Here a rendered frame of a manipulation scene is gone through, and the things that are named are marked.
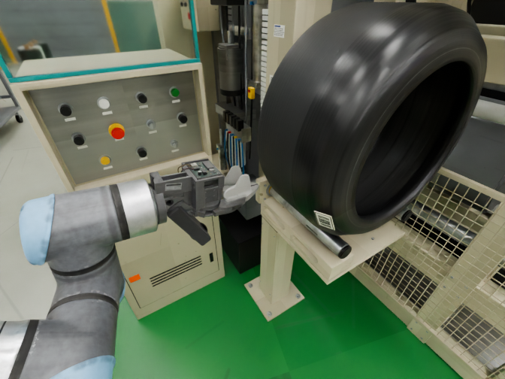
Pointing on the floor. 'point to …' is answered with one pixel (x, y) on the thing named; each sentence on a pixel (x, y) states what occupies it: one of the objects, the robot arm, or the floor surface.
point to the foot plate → (270, 311)
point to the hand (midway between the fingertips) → (252, 189)
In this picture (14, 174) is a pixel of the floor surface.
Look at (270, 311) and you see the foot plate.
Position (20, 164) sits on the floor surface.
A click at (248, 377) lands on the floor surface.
